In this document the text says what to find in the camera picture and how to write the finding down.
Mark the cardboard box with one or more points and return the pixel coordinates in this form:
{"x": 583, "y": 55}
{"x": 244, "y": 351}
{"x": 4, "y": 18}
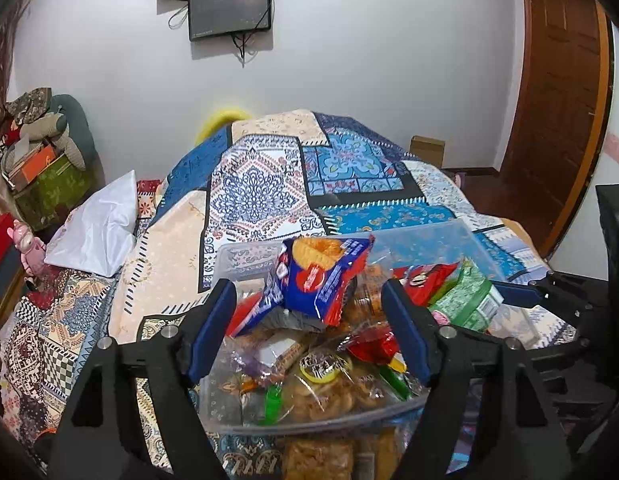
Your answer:
{"x": 427, "y": 150}

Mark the wooden bedside table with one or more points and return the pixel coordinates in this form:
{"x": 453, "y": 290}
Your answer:
{"x": 4, "y": 310}

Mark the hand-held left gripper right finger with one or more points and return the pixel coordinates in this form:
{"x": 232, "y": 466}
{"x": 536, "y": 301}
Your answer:
{"x": 407, "y": 332}

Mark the orange cracker packet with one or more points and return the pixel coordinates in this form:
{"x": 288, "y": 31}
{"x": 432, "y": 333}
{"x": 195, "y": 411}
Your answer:
{"x": 372, "y": 295}

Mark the pink toy figure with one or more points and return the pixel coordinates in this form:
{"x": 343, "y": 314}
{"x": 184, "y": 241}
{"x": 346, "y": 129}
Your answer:
{"x": 29, "y": 252}

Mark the dark box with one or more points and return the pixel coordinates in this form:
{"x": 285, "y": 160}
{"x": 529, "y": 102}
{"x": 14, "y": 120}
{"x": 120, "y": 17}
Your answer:
{"x": 4, "y": 275}

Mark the small black wall monitor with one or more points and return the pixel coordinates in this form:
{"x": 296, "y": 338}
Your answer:
{"x": 229, "y": 10}

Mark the yellow fuzzy object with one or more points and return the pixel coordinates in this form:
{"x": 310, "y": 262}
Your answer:
{"x": 219, "y": 117}

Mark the pink slipper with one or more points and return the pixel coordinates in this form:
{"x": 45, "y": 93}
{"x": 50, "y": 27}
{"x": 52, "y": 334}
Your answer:
{"x": 460, "y": 178}

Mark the white pink snack packet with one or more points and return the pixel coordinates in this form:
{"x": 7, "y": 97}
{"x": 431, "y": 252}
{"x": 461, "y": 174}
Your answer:
{"x": 442, "y": 317}

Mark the small green snack packet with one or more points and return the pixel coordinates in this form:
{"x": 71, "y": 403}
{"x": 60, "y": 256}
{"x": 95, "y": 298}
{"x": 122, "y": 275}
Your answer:
{"x": 394, "y": 382}

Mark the white purple snack packet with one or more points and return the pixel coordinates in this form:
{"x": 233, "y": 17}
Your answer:
{"x": 274, "y": 355}

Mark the green-edged wafer packet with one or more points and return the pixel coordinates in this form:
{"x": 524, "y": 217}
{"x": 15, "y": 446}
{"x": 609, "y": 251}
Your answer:
{"x": 273, "y": 402}

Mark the green patterned box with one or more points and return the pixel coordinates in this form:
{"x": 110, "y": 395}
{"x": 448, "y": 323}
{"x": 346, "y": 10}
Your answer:
{"x": 54, "y": 192}

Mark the orange box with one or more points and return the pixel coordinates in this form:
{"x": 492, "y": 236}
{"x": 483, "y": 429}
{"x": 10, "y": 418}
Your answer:
{"x": 37, "y": 162}

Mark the wooden door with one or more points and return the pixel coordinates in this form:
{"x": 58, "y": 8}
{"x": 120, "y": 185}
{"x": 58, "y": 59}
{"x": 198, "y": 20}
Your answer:
{"x": 559, "y": 100}

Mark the red chip bag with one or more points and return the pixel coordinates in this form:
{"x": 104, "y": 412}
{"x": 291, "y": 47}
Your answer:
{"x": 427, "y": 280}

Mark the green striped snack packet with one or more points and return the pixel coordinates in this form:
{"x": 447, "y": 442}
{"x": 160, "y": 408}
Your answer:
{"x": 464, "y": 297}

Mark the orange fried snack packet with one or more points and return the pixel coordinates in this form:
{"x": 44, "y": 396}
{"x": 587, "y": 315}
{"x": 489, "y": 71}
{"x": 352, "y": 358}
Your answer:
{"x": 314, "y": 460}

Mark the clear plastic storage container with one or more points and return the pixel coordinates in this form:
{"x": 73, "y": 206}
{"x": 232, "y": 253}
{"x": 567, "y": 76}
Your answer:
{"x": 239, "y": 255}

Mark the patchwork printed blanket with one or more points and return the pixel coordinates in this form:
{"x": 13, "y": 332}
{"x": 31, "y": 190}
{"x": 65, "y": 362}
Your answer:
{"x": 259, "y": 185}

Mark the red foil snack packet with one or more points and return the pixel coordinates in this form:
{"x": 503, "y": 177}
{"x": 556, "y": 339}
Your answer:
{"x": 372, "y": 347}

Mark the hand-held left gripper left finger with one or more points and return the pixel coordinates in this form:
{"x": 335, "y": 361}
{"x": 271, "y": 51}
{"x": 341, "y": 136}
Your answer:
{"x": 212, "y": 330}

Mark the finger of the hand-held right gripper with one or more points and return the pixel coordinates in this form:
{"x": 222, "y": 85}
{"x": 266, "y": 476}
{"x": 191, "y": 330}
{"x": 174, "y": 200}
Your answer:
{"x": 564, "y": 352}
{"x": 514, "y": 294}

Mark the white pillow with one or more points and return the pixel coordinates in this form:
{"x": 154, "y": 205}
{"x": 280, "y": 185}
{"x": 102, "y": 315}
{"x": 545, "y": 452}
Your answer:
{"x": 94, "y": 230}

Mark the blue potato chip packet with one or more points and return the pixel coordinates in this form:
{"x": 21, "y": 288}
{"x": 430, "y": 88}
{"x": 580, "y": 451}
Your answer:
{"x": 324, "y": 280}

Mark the patterned folded cloth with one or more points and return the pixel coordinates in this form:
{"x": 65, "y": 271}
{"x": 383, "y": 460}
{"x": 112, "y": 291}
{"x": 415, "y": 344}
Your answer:
{"x": 29, "y": 105}

